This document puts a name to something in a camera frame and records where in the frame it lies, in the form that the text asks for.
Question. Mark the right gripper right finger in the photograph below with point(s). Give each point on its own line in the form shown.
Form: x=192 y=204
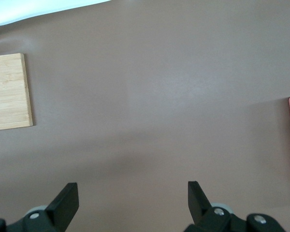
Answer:
x=200 y=207

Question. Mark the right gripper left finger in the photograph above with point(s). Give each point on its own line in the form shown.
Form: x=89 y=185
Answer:
x=58 y=210

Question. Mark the bamboo cutting board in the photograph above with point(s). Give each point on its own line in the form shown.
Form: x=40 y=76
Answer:
x=9 y=91

